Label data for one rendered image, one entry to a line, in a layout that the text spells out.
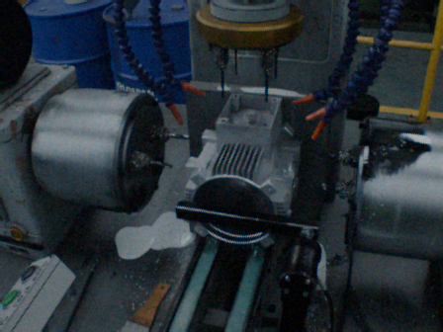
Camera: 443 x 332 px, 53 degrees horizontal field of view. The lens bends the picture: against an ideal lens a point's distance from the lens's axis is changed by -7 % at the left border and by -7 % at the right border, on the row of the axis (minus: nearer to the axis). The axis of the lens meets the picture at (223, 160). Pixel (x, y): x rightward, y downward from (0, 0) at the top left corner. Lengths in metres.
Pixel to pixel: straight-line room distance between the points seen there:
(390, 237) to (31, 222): 0.73
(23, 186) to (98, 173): 0.20
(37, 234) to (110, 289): 0.20
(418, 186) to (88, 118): 0.59
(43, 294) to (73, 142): 0.32
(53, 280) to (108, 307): 0.31
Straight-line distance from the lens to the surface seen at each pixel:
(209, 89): 0.95
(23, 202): 1.02
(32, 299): 0.68
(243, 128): 0.83
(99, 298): 1.02
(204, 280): 0.86
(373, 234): 0.80
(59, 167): 0.91
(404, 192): 0.77
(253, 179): 0.78
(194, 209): 0.83
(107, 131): 0.86
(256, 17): 0.74
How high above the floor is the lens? 1.57
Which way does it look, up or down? 35 degrees down
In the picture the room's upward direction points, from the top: 2 degrees counter-clockwise
